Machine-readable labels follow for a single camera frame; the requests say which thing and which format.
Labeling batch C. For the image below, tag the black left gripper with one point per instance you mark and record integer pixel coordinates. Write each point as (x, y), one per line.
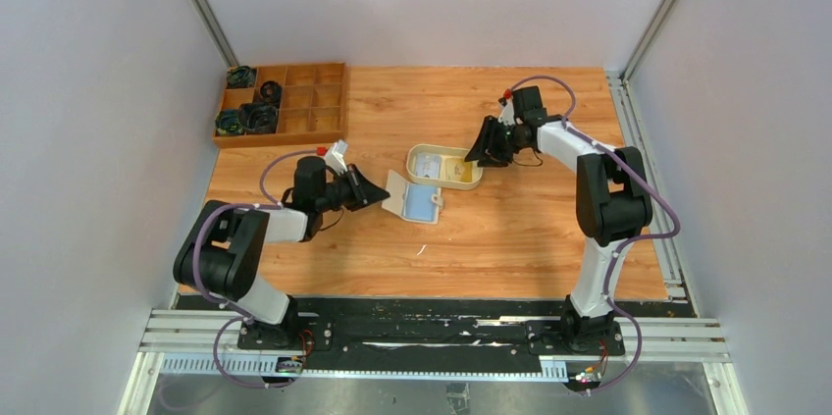
(364, 192)

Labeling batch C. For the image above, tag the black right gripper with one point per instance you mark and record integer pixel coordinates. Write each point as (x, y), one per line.
(487, 148)

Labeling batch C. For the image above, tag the blue VIP card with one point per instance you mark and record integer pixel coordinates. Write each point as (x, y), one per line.
(419, 204)

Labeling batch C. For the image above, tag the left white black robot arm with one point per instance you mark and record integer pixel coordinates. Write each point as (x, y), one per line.
(220, 256)

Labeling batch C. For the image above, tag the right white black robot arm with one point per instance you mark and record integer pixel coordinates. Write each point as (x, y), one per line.
(612, 202)

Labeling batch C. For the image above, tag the yellow card in tray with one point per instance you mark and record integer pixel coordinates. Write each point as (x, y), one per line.
(456, 169)

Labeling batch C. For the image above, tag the white card in tray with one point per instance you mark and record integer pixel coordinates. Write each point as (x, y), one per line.
(427, 165)

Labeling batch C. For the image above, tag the beige plastic tray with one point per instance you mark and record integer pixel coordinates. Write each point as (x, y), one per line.
(442, 166)

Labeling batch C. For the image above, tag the wooden compartment tray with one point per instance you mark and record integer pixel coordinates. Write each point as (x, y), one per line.
(313, 109)

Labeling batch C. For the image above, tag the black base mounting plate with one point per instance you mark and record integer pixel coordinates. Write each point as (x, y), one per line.
(455, 338)

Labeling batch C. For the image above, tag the black coiled cable large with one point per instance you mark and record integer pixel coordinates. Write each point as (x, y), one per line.
(258, 118)

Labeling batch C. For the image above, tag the black coiled cable small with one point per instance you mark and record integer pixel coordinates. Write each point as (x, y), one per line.
(270, 93)

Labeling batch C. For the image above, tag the aluminium rail frame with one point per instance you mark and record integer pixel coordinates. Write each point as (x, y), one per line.
(192, 342)

